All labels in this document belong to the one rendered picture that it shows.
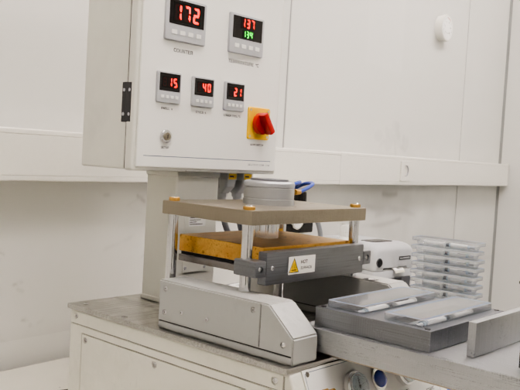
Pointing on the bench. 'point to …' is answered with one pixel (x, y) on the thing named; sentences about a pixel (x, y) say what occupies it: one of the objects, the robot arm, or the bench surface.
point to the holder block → (357, 324)
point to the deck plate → (147, 322)
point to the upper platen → (207, 244)
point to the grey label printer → (386, 258)
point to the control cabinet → (183, 108)
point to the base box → (156, 362)
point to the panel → (321, 377)
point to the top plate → (265, 206)
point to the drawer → (482, 375)
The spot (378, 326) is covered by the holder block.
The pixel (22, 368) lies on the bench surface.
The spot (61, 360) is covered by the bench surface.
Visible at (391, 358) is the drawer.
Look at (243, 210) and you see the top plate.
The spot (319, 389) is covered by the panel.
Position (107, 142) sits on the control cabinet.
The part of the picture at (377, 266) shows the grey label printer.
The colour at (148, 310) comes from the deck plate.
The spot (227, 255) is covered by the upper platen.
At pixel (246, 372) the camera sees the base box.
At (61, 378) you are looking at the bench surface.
